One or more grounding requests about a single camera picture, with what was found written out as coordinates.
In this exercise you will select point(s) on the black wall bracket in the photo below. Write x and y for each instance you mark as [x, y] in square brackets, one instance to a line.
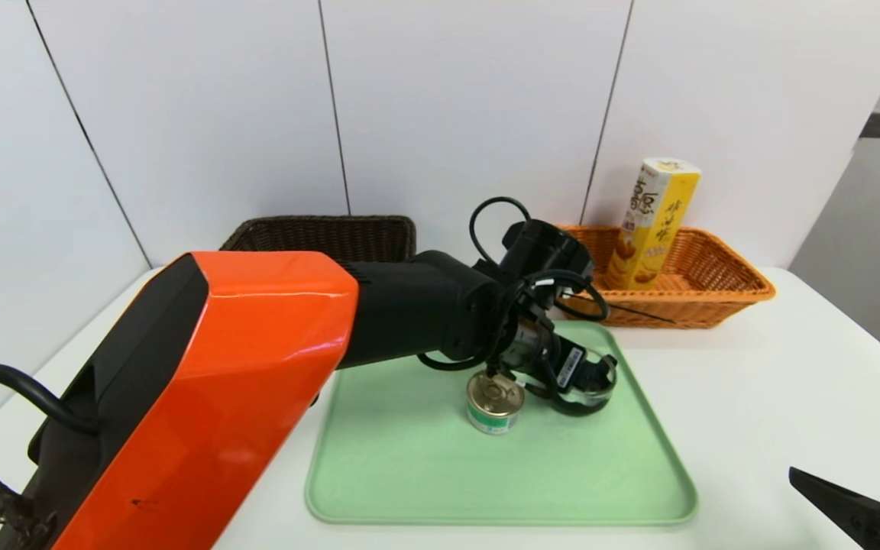
[875, 126]

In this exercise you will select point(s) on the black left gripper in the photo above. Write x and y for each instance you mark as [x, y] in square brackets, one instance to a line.
[571, 361]

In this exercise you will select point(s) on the light green plastic tray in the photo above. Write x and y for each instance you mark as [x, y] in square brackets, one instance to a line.
[409, 473]

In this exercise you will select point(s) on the orange wicker basket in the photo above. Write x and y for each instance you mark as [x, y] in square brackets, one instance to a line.
[715, 305]

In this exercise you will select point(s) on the dark brown wicker basket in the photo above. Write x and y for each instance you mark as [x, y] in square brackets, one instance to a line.
[333, 237]

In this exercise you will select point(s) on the glass jar black lid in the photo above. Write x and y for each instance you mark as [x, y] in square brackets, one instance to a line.
[585, 405]

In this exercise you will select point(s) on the tall yellow snack box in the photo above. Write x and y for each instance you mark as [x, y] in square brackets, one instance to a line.
[658, 229]

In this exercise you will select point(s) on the tin can green label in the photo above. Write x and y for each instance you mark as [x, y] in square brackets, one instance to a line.
[495, 416]

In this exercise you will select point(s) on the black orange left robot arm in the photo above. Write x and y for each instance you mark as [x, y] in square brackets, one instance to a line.
[218, 382]

